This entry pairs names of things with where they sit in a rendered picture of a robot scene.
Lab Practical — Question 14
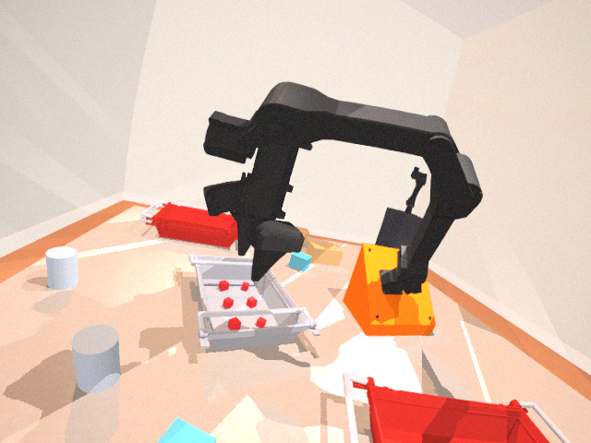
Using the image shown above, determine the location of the white cylinder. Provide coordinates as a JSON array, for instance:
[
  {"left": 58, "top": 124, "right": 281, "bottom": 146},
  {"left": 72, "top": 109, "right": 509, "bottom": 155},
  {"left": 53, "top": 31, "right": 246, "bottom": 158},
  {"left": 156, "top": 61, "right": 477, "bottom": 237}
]
[
  {"left": 71, "top": 324, "right": 121, "bottom": 394},
  {"left": 45, "top": 246, "right": 78, "bottom": 290}
]

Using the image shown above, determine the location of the light blue block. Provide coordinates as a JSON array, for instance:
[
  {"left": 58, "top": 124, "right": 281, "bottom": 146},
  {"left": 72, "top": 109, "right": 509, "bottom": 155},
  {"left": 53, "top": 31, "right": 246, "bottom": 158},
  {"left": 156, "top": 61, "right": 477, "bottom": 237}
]
[
  {"left": 158, "top": 417, "right": 217, "bottom": 443},
  {"left": 288, "top": 252, "right": 312, "bottom": 271}
]

